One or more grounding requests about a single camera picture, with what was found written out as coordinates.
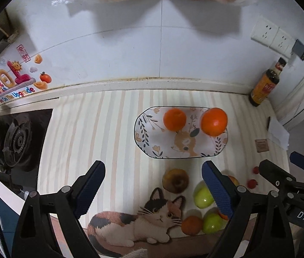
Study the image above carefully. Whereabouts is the grey plug charger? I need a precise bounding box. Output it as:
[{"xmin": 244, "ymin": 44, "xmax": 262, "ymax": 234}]
[{"xmin": 292, "ymin": 39, "xmax": 304, "ymax": 61}]

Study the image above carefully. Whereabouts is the colourful wall sticker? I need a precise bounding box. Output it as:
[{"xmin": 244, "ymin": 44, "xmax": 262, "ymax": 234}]
[{"xmin": 0, "ymin": 44, "xmax": 55, "ymax": 104}]

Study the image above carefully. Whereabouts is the striped cat tablecloth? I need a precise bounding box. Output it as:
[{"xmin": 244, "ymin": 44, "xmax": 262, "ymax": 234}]
[{"xmin": 37, "ymin": 89, "xmax": 291, "ymax": 258}]

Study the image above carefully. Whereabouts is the white wall socket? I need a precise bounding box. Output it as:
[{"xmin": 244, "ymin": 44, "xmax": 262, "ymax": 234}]
[
  {"xmin": 250, "ymin": 16, "xmax": 279, "ymax": 47},
  {"xmin": 269, "ymin": 28, "xmax": 296, "ymax": 58}
]

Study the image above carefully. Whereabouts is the oval floral ceramic plate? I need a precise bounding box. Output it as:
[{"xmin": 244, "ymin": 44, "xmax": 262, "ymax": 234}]
[{"xmin": 134, "ymin": 106, "xmax": 228, "ymax": 159}]

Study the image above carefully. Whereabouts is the left white wall socket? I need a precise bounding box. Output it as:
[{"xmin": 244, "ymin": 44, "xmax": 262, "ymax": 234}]
[{"xmin": 250, "ymin": 16, "xmax": 279, "ymax": 47}]

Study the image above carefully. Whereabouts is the reddish yellow apple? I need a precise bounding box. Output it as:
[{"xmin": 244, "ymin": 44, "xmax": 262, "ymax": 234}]
[{"xmin": 228, "ymin": 175, "xmax": 240, "ymax": 186}]

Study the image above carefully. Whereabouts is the dark red apple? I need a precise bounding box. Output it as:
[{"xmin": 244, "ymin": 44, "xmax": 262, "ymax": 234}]
[{"xmin": 162, "ymin": 168, "xmax": 189, "ymax": 194}]

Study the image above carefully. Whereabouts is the brown label card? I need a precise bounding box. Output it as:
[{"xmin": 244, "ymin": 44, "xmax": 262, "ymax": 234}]
[{"xmin": 254, "ymin": 139, "xmax": 270, "ymax": 153}]

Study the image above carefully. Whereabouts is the blue kitchen cabinet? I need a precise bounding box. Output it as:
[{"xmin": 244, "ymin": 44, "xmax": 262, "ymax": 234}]
[{"xmin": 0, "ymin": 198, "xmax": 19, "ymax": 253}]

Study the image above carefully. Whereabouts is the cherry tomato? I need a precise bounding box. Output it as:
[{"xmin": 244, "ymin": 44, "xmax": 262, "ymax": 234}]
[
  {"xmin": 253, "ymin": 167, "xmax": 259, "ymax": 175},
  {"xmin": 247, "ymin": 179, "xmax": 258, "ymax": 189}
]

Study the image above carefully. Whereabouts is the dark orange fruit front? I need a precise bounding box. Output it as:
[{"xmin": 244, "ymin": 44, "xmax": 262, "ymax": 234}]
[{"xmin": 181, "ymin": 215, "xmax": 203, "ymax": 236}]

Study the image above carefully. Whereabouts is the right white wall socket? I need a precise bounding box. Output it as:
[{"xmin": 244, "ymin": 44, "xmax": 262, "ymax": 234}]
[{"xmin": 269, "ymin": 28, "xmax": 296, "ymax": 58}]

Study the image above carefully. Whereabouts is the white paper tissue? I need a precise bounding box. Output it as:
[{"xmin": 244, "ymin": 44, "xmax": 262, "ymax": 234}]
[{"xmin": 267, "ymin": 117, "xmax": 290, "ymax": 151}]

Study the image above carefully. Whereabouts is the large orange top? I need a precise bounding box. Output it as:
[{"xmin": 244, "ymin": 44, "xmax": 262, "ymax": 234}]
[{"xmin": 200, "ymin": 108, "xmax": 228, "ymax": 137}]

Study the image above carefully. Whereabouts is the green apple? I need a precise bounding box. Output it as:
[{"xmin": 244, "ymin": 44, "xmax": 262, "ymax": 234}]
[
  {"xmin": 193, "ymin": 181, "xmax": 214, "ymax": 209},
  {"xmin": 202, "ymin": 213, "xmax": 226, "ymax": 235}
]

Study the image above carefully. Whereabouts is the soy sauce bottle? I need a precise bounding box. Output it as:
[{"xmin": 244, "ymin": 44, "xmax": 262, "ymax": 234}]
[{"xmin": 249, "ymin": 57, "xmax": 287, "ymax": 107}]

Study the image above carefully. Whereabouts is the black gas stove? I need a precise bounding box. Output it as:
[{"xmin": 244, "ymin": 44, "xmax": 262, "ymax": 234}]
[{"xmin": 0, "ymin": 109, "xmax": 52, "ymax": 198}]

